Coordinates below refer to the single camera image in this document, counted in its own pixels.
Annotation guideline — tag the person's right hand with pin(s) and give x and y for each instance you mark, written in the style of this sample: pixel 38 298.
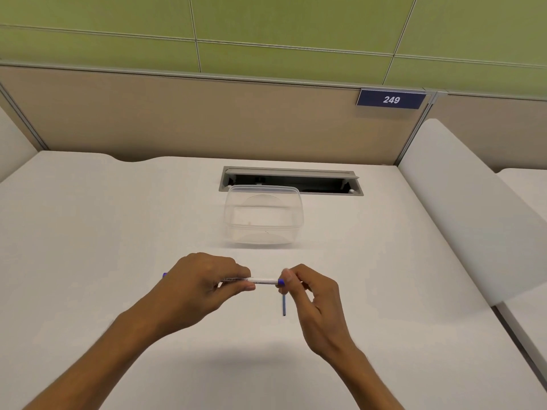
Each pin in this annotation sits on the person's right hand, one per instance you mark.
pixel 322 311

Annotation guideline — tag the person's right thumb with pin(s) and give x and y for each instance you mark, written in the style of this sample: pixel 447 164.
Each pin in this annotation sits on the person's right thumb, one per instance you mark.
pixel 291 290

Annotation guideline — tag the beige partition panel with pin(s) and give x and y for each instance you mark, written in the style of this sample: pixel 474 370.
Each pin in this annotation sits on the beige partition panel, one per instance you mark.
pixel 205 117

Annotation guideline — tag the clear plastic container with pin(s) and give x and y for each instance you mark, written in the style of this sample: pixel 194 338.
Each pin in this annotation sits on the clear plastic container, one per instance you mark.
pixel 264 217

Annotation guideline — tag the person's left forearm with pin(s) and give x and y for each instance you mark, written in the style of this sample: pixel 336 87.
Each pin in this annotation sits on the person's left forearm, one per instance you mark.
pixel 107 358

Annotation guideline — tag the large white desk divider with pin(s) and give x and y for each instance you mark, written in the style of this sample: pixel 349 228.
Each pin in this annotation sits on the large white desk divider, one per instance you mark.
pixel 466 209

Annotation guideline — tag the white pen with blue cap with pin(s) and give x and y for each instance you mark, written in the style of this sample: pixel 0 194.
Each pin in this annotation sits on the white pen with blue cap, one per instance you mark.
pixel 265 280

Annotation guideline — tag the person's left thumb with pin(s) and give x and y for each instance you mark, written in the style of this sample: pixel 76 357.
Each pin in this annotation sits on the person's left thumb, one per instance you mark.
pixel 237 288

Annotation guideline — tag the person's right forearm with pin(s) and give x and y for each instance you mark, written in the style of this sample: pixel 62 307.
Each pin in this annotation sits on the person's right forearm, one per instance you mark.
pixel 363 384

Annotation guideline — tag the person's left hand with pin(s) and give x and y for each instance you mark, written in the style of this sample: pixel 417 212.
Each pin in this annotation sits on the person's left hand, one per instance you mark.
pixel 192 290

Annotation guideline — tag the small white desk divider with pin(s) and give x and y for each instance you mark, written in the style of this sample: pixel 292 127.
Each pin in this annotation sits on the small white desk divider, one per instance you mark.
pixel 13 145

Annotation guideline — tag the blue number sign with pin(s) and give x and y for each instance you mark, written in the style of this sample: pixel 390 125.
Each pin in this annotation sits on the blue number sign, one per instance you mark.
pixel 391 99

